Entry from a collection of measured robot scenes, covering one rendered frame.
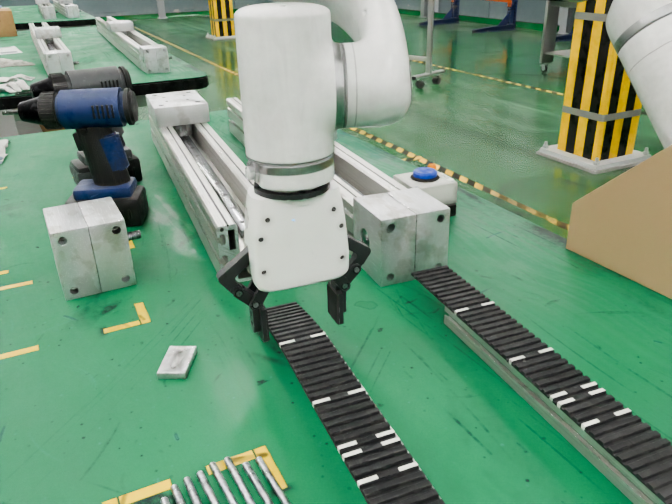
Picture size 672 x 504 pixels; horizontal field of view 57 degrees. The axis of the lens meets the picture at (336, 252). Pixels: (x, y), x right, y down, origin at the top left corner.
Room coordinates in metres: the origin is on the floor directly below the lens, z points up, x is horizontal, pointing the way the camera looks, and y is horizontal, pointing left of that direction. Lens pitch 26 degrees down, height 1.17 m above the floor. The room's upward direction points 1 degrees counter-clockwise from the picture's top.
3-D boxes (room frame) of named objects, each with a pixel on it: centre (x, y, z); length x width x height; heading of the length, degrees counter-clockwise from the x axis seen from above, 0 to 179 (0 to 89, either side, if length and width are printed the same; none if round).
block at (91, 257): (0.76, 0.32, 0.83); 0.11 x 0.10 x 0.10; 118
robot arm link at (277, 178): (0.57, 0.04, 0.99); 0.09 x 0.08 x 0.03; 111
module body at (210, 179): (1.11, 0.25, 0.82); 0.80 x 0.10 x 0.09; 21
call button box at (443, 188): (0.96, -0.14, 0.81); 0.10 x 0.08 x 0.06; 111
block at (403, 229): (0.77, -0.10, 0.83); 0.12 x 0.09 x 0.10; 111
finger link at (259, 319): (0.55, 0.09, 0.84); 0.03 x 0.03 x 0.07; 21
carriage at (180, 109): (1.35, 0.34, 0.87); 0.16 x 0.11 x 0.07; 21
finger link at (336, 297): (0.59, -0.01, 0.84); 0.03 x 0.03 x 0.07; 21
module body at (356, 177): (1.18, 0.07, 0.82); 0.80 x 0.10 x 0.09; 21
